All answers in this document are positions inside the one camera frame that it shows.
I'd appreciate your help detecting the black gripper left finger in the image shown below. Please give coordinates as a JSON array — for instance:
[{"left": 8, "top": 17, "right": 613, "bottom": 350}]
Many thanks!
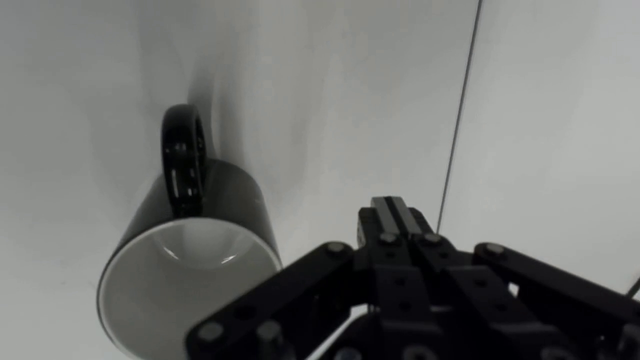
[{"left": 183, "top": 195, "right": 410, "bottom": 360}]

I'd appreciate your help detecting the black mug with white print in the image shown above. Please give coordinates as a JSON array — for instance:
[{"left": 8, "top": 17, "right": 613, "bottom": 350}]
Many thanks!
[{"left": 95, "top": 101, "right": 283, "bottom": 360}]

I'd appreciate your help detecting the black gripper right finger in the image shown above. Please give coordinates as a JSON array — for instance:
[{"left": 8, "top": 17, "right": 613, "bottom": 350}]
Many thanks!
[{"left": 388, "top": 195, "right": 640, "bottom": 360}]

